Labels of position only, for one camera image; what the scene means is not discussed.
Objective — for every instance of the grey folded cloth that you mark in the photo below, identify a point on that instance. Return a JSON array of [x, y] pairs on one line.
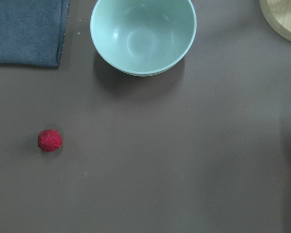
[[32, 31]]

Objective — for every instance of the red strawberry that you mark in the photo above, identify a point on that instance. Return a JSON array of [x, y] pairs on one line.
[[49, 140]]

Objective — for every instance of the wooden cup tree stand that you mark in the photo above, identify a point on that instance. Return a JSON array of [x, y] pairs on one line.
[[277, 13]]

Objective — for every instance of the mint green bowl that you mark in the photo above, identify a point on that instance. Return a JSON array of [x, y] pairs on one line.
[[143, 37]]

